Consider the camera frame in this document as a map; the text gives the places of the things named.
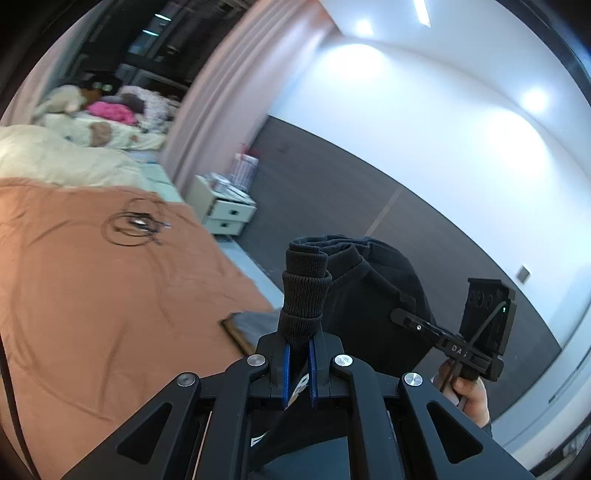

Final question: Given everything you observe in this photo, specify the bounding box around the floral blanket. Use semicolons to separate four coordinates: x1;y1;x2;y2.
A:
117;84;180;126

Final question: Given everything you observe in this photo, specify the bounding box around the cream duvet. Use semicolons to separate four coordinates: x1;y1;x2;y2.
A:
0;124;186;205

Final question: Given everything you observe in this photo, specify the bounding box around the orange blanket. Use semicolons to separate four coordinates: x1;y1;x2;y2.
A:
0;176;279;480

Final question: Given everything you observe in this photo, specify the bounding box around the pink cloth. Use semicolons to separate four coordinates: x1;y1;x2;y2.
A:
87;100;140;126

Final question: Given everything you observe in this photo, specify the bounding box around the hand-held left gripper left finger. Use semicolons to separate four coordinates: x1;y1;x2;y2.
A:
60;335;291;480

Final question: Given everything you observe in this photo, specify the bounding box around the folded grey garment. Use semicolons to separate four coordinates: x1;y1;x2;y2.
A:
230;310;283;348

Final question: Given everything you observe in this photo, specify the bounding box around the cream plush toy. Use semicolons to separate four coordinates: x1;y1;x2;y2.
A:
31;84;89;117

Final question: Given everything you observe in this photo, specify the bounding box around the dark plush toy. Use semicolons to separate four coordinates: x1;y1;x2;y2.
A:
81;80;117;101

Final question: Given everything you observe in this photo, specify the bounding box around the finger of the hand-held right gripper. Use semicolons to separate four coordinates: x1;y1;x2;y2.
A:
390;307;463;345

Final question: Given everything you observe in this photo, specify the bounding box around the folded tan garment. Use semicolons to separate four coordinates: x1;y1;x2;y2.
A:
220;318;254;357

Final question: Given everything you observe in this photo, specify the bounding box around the small brown teddy bear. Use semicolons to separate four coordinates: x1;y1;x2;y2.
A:
89;121;115;147

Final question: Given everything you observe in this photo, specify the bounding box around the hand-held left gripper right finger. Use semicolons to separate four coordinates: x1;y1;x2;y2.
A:
308;335;533;480

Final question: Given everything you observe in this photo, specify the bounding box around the coiled black cable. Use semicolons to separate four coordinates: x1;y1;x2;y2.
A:
100;198;174;248

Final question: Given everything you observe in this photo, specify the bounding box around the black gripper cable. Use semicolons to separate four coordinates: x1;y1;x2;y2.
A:
0;330;40;480

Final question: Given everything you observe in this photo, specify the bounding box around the person's right hand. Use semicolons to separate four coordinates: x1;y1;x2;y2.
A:
431;360;491;429

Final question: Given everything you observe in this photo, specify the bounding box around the black bear print T-shirt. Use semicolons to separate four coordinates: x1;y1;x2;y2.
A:
249;234;438;462

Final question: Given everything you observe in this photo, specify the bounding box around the white nightstand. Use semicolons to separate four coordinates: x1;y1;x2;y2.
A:
186;174;258;239

